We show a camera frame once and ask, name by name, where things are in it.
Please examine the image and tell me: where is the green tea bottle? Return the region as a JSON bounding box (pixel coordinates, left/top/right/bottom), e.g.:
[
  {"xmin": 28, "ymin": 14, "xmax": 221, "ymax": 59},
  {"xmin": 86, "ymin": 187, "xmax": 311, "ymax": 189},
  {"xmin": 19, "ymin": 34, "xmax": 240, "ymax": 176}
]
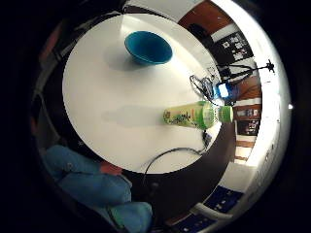
[{"xmin": 162, "ymin": 100, "xmax": 234, "ymax": 130}]

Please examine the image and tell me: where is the blue bowl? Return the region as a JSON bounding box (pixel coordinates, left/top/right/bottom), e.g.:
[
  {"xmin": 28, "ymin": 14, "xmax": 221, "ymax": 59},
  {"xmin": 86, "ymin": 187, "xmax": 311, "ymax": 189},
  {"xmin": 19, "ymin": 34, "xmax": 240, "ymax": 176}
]
[{"xmin": 123, "ymin": 30, "xmax": 174, "ymax": 66}]

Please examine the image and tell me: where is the small lit screen device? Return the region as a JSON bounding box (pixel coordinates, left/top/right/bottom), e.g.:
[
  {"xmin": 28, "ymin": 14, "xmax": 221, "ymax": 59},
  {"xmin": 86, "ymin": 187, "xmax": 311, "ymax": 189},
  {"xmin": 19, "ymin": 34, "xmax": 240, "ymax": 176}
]
[{"xmin": 216, "ymin": 82, "xmax": 233, "ymax": 100}]

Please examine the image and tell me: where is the the person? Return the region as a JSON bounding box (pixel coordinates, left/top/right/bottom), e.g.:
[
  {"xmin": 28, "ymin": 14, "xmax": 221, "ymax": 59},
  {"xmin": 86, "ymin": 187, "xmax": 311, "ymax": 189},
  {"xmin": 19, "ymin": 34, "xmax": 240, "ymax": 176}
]
[{"xmin": 41, "ymin": 144, "xmax": 154, "ymax": 233}]

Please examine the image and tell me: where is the tangled black cable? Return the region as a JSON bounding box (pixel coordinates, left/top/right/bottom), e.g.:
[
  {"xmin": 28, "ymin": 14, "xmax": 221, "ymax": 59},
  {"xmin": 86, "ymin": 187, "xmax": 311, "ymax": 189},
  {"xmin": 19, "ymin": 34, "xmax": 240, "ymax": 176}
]
[{"xmin": 189, "ymin": 74, "xmax": 219, "ymax": 105}]

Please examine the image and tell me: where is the camera tripod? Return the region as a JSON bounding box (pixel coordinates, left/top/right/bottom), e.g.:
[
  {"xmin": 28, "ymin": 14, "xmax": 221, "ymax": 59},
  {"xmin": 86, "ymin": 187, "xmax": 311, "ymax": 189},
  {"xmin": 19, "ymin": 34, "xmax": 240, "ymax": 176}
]
[{"xmin": 217, "ymin": 59, "xmax": 276, "ymax": 83}]

